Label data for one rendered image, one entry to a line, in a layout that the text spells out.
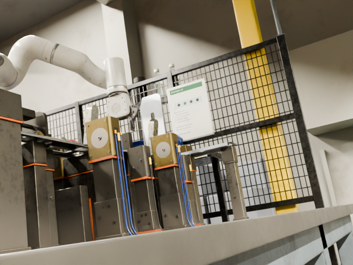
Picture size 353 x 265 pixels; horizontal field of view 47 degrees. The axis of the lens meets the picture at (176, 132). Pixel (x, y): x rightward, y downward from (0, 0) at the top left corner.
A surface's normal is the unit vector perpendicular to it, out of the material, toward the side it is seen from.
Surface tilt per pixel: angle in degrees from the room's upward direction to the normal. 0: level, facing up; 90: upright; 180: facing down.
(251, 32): 90
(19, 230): 90
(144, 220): 90
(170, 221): 90
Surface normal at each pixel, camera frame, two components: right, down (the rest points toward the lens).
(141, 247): 0.86, -0.24
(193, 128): -0.42, -0.15
